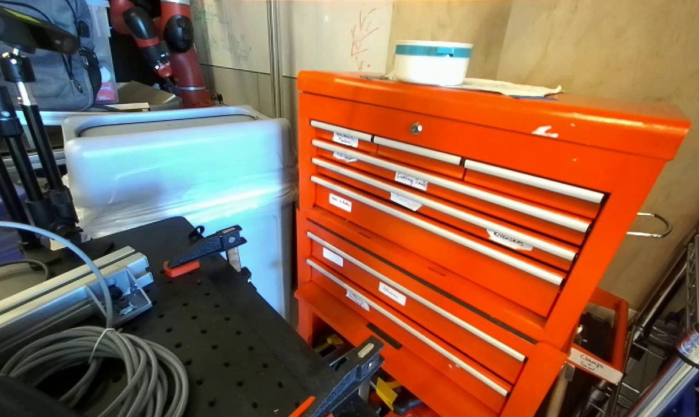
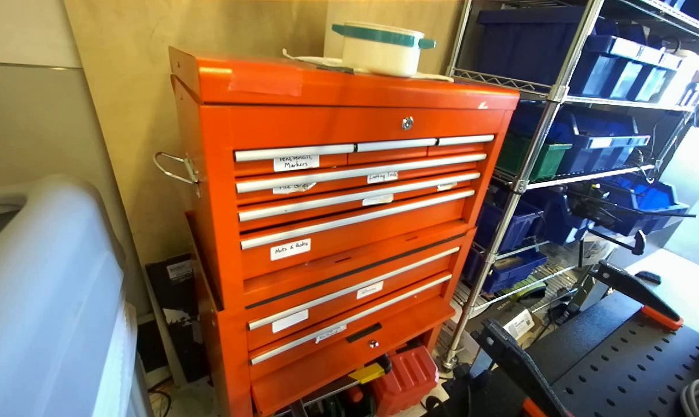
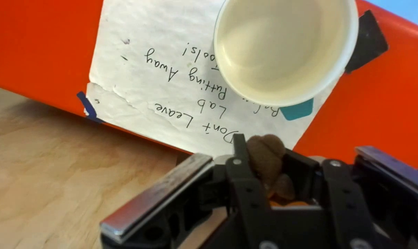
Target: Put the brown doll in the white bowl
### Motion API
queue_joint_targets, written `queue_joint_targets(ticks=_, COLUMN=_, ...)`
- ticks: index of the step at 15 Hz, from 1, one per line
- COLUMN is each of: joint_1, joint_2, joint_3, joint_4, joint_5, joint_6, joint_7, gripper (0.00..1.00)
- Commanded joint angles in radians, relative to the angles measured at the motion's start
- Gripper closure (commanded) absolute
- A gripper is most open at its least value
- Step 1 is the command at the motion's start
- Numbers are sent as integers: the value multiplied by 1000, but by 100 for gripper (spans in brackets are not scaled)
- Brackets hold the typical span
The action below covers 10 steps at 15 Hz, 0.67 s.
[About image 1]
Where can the red robot arm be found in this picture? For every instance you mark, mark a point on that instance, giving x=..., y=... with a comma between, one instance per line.
x=183, y=70

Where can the white container with teal band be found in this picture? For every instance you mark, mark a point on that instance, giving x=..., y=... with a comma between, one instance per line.
x=434, y=70

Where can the orange lower tool cabinet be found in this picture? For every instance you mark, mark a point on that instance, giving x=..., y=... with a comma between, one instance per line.
x=443, y=332

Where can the yellow tool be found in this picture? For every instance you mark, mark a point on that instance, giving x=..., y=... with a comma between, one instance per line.
x=384, y=391

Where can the gray backpack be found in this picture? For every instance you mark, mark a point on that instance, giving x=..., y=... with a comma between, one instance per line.
x=55, y=70

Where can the white label card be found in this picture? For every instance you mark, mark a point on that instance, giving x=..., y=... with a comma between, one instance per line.
x=595, y=364

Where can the black camera tripod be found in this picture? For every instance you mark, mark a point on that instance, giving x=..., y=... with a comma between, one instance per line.
x=52, y=208

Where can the orange upper tool chest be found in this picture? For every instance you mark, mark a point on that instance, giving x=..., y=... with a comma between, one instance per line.
x=480, y=106

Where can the aluminum extrusion rail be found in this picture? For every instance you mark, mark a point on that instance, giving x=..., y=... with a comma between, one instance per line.
x=48, y=289

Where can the white paper sheet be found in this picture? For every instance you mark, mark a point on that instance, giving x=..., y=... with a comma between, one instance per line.
x=513, y=85

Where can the white translucent plastic bin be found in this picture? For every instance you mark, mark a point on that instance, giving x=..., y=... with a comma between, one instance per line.
x=178, y=169

